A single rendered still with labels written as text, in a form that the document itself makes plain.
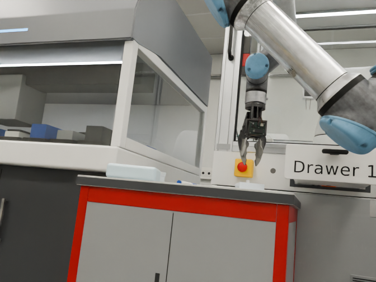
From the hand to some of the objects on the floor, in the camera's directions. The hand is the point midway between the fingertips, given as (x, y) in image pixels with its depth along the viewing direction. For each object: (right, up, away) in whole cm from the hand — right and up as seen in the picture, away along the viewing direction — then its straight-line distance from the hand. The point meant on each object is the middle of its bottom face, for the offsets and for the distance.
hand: (250, 161), depth 131 cm
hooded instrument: (-128, -91, +88) cm, 180 cm away
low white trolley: (-24, -84, -16) cm, 89 cm away
